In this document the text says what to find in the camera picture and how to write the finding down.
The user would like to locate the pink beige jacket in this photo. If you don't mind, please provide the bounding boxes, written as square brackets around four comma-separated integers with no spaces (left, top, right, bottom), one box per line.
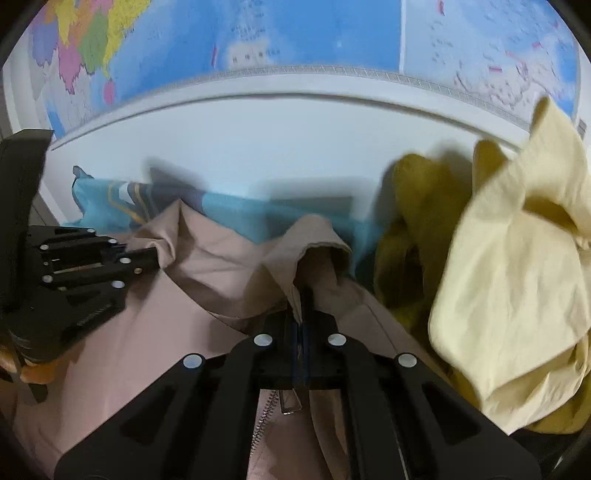
[13,202,437,475]

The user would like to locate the person's left hand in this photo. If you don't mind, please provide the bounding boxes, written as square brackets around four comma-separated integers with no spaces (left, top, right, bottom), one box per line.
[0,345,66,385]

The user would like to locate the teal grey patterned bedsheet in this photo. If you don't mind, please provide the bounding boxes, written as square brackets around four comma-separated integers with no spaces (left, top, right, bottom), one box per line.
[69,165,384,282]

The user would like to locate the pale yellow garment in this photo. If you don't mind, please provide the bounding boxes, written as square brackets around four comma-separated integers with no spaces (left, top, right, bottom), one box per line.
[429,97,590,434]

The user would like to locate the mustard yellow garment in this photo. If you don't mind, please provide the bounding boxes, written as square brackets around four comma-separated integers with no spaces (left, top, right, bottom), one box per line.
[374,154,472,334]

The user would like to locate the colourful wall map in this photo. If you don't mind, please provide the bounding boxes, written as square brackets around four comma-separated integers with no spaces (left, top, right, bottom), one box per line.
[28,0,402,137]

